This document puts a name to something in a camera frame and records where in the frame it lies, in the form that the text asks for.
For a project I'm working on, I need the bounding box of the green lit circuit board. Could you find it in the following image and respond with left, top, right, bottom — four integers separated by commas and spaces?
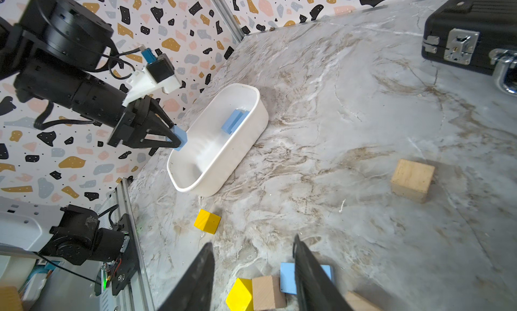
100, 265, 116, 292

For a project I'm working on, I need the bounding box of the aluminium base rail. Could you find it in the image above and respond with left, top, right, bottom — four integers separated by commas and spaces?
96, 179, 156, 310

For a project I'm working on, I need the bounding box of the yellow cube center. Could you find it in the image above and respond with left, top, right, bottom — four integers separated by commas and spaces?
226, 278, 254, 311

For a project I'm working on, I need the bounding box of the lone wooden cube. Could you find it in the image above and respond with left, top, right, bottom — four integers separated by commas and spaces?
390, 159, 435, 203

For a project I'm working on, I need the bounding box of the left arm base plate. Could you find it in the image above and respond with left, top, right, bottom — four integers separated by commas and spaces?
91, 213, 140, 296

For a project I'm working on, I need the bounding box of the yellow cube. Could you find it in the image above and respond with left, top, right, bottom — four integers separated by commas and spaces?
194, 209, 221, 234
226, 278, 254, 311

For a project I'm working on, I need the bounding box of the wooden cube middle pile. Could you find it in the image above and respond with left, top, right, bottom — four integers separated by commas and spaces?
345, 291, 382, 311

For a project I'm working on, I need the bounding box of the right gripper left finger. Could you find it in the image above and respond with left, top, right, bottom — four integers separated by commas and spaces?
158, 242, 215, 311

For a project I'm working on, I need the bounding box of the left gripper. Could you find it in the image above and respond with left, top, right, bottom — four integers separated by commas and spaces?
13, 58, 182, 149

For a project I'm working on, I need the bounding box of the black briefcase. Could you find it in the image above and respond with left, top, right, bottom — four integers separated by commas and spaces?
421, 0, 516, 96

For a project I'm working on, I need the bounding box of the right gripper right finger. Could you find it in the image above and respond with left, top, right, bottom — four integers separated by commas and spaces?
292, 235, 353, 311

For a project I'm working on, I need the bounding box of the blue cube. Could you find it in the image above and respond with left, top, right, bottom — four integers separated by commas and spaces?
171, 125, 188, 152

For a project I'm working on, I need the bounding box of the blue block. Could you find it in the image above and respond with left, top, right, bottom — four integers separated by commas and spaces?
222, 109, 249, 135
280, 263, 335, 295

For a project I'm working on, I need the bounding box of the yellow cube left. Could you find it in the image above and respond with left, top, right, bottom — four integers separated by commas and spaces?
194, 209, 221, 234

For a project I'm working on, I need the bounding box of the white rectangular tray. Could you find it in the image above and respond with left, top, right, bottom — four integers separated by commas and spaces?
167, 83, 269, 197

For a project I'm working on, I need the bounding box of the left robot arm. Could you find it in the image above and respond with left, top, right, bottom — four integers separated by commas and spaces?
1, 0, 187, 149

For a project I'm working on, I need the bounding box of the small wooden block left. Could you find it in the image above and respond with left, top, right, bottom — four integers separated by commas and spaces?
252, 275, 287, 310

